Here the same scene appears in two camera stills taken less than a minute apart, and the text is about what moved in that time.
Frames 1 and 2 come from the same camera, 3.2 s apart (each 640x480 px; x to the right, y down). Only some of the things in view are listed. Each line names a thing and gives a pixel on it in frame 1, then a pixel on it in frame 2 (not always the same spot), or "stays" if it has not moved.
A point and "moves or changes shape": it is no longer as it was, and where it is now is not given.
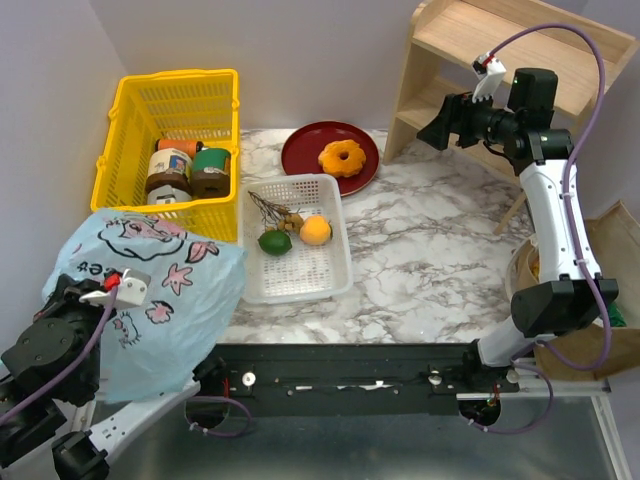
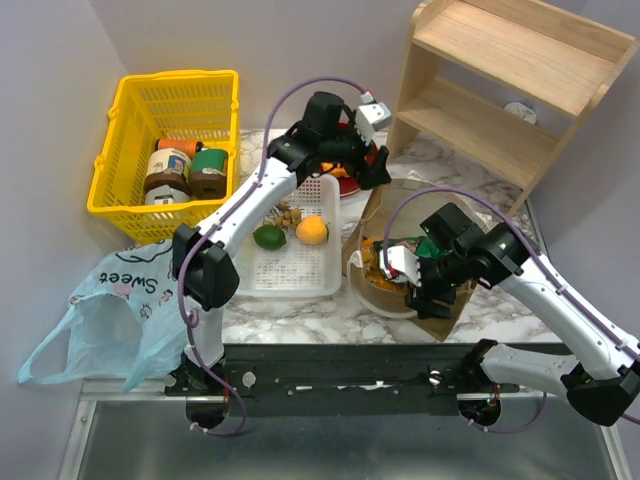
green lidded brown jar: (211, 173) stays
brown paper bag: (598, 351) → (380, 249)
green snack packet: (615, 316) → (426, 248)
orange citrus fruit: (315, 230) stays
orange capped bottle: (187, 145) stays
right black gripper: (455, 117) → (418, 298)
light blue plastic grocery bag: (195, 289) moves or changes shape
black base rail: (353, 379) stays
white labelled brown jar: (169, 166) stays
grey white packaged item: (166, 194) stays
